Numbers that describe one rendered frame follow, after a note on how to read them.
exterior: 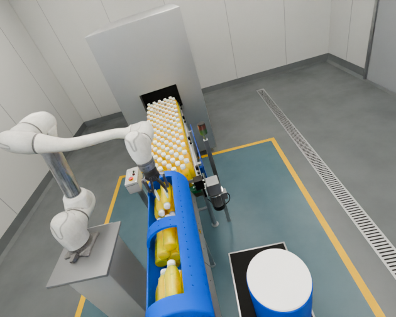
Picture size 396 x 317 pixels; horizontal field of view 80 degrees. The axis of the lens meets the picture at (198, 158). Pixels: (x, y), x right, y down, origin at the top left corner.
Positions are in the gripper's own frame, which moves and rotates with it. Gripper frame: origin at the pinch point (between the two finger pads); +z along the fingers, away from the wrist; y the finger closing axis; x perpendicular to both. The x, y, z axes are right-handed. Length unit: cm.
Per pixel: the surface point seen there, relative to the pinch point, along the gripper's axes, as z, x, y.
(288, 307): 23, -64, 44
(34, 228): 126, 156, -233
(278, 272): 23, -50, 46
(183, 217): 6.5, -15.7, 9.2
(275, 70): 117, 430, 249
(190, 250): 7.1, -36.1, 10.2
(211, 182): 40, 41, 30
